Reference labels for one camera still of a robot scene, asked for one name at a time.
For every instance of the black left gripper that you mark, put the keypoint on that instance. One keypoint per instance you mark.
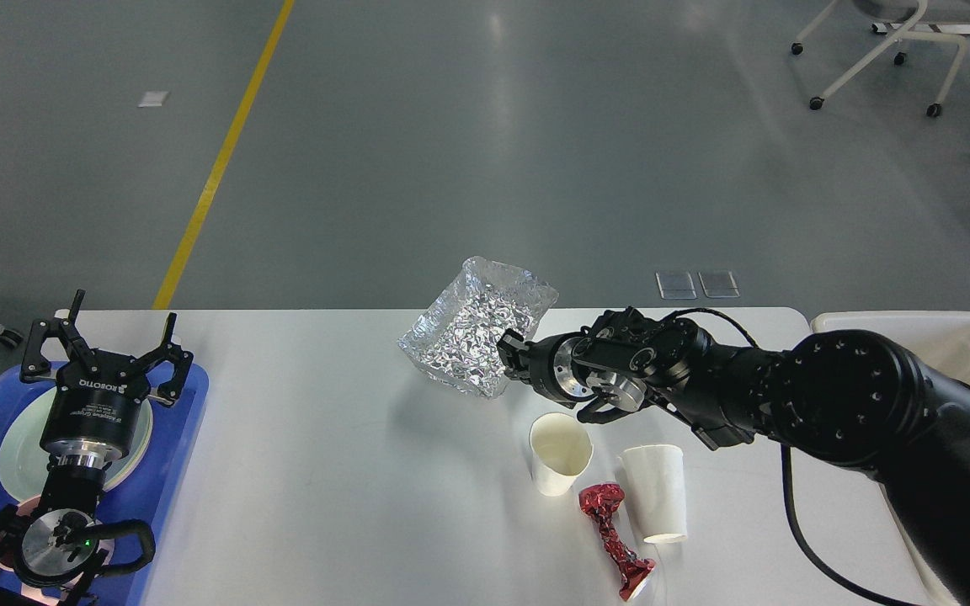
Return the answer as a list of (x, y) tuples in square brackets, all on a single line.
[(96, 412)]

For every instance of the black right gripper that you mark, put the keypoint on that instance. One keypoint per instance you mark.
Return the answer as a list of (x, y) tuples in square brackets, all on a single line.
[(546, 365)]

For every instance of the foil tray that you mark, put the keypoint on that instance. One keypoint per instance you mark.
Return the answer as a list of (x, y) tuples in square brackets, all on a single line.
[(455, 341)]

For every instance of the mint green plate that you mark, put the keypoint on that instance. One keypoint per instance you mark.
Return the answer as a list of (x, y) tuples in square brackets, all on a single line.
[(23, 463)]

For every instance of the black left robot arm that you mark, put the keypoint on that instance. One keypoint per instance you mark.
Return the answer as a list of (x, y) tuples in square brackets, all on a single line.
[(77, 479)]

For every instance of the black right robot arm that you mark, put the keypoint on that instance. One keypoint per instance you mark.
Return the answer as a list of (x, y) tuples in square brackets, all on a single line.
[(851, 398)]

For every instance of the white paper cup upright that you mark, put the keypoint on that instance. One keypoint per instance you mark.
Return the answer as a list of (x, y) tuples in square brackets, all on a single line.
[(561, 450)]

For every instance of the blue plastic tray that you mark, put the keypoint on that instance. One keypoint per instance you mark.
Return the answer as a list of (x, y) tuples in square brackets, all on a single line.
[(147, 494)]

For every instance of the white paper cup inverted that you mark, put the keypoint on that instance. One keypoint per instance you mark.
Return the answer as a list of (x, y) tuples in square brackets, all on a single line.
[(655, 483)]

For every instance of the red foil wrapper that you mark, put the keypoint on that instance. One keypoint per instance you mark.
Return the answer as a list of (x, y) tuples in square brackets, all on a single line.
[(600, 504)]

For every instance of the beige plastic bin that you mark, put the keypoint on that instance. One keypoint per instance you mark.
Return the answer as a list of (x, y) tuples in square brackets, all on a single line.
[(940, 338)]

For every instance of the white rolling chair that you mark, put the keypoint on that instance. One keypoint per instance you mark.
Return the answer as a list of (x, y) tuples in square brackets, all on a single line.
[(898, 23)]

